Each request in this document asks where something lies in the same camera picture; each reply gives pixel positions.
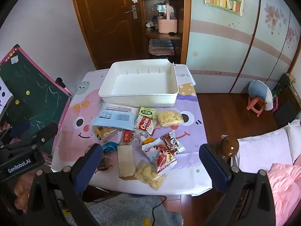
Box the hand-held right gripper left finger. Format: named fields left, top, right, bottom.
left=25, top=143, right=104, bottom=226

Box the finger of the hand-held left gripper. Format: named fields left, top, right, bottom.
left=14, top=122, right=59, bottom=146

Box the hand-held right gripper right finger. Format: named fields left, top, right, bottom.
left=199, top=143, right=277, bottom=226

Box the dark brown snack packet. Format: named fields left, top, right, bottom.
left=96, top=153, right=114, bottom=172

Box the small blue packet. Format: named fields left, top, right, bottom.
left=103, top=141, right=118, bottom=153

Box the tan cracker packet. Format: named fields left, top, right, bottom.
left=117, top=144, right=137, bottom=180

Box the clear bag of orange snacks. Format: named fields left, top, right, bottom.
left=93, top=126, right=121, bottom=142

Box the small red packet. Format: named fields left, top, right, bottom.
left=121, top=130, right=136, bottom=145

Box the brown chocolate snack packet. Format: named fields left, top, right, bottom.
left=160, top=131, right=185, bottom=156

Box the grey printed bag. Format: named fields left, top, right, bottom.
left=141, top=141, right=178, bottom=175

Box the light blue snack packet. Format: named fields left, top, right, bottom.
left=92, top=103, right=139, bottom=130

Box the clear bag of yellow puffs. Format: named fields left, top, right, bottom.
left=134, top=161, right=166, bottom=191
left=154, top=108, right=184, bottom=128

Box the orange and white packet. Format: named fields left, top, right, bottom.
left=139, top=132, right=154, bottom=146

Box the red white biscuit packet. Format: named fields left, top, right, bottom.
left=135, top=115, right=154, bottom=136

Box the small green pastry packet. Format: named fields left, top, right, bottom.
left=138, top=106, right=158, bottom=120

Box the white plastic bin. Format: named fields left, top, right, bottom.
left=98, top=60, right=179, bottom=107

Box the wooden bedpost knob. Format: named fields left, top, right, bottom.
left=221, top=135, right=240, bottom=163

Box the white pillow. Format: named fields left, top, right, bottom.
left=235, top=120, right=301, bottom=170

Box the white dotted card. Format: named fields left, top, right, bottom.
left=0, top=78, right=14, bottom=114

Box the black easel knob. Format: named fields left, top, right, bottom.
left=55, top=77, right=67, bottom=89

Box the grey rug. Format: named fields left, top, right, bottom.
left=83, top=193, right=184, bottom=226

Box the pink blanket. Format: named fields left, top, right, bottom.
left=266, top=155, right=301, bottom=226

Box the pink plastic stool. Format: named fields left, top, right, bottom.
left=247, top=97, right=267, bottom=118

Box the dark green bag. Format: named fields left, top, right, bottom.
left=272, top=73, right=292, bottom=99

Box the floral wardrobe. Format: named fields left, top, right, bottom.
left=186, top=0, right=301, bottom=95

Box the wooden door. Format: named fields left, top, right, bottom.
left=69, top=0, right=144, bottom=70

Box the stack of folded towels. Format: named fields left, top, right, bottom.
left=149, top=39, right=175, bottom=56

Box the wooden corner shelf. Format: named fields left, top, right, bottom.
left=139, top=0, right=191, bottom=64

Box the pink storage caddy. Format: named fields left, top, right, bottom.
left=157, top=2, right=178, bottom=34

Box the green chalkboard with pink frame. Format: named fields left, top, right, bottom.
left=0, top=44, right=75, bottom=163

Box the black cable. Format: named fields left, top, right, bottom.
left=151, top=195, right=167, bottom=226

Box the metal door handle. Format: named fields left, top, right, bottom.
left=125, top=5, right=138, bottom=19

